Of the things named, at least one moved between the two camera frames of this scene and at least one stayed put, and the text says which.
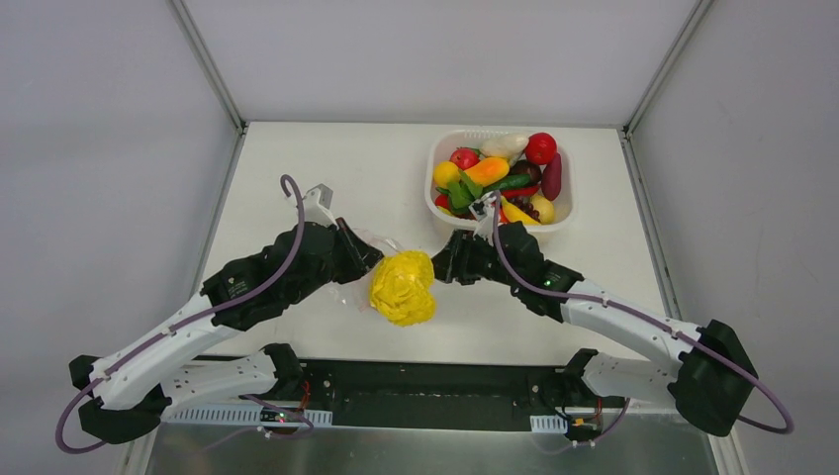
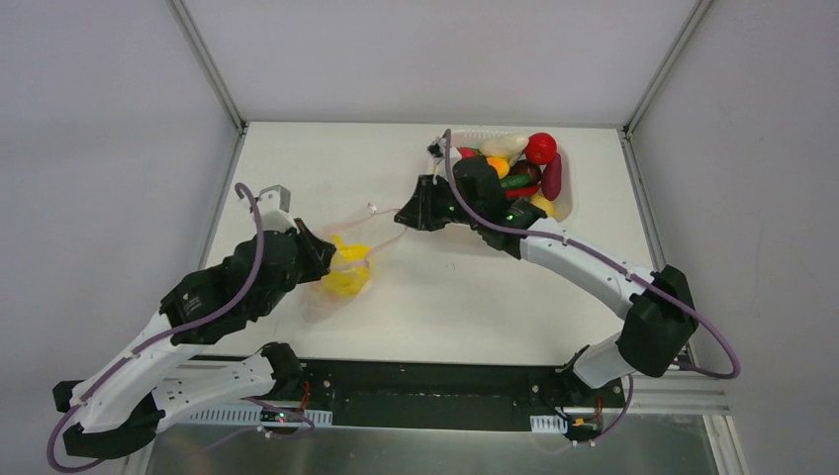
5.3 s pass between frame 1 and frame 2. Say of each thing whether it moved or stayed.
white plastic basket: stayed
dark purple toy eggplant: stayed
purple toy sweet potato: stayed
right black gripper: moved
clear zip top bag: moved
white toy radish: stayed
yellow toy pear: stayed
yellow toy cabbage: moved
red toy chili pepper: stayed
